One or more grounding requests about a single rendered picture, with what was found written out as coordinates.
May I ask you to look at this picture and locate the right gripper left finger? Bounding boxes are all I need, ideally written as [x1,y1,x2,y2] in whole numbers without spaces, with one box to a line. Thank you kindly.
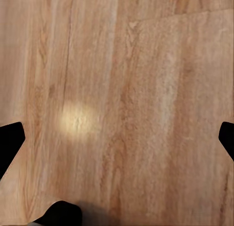
[0,122,25,180]

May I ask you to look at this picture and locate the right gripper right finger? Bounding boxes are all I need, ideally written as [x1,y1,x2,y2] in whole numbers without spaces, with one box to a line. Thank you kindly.
[218,122,234,161]

